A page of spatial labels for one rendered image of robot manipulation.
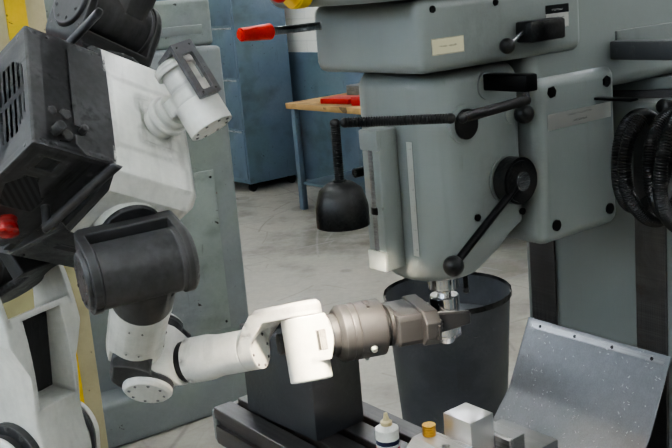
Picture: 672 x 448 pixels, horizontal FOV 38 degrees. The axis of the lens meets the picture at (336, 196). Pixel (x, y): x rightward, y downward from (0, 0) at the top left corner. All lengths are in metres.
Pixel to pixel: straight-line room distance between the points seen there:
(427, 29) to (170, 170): 0.42
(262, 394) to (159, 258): 0.71
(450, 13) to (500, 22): 0.10
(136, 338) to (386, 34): 0.56
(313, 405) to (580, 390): 0.49
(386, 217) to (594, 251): 0.52
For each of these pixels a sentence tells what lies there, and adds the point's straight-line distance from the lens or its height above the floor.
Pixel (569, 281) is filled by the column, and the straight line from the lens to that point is 1.87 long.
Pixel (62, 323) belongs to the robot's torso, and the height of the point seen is 1.23.
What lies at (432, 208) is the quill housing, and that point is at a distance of 1.40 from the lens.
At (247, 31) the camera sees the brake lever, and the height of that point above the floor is 1.70.
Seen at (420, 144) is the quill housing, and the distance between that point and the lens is 1.38.
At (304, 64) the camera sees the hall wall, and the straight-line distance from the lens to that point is 8.99.
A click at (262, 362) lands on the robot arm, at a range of 1.53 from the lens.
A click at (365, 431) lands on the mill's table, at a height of 0.93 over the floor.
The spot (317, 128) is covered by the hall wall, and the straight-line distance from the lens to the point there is 8.96.
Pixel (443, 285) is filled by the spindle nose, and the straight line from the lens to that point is 1.52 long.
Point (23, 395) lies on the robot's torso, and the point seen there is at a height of 1.14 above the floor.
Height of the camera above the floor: 1.75
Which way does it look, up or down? 12 degrees down
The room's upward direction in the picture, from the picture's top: 5 degrees counter-clockwise
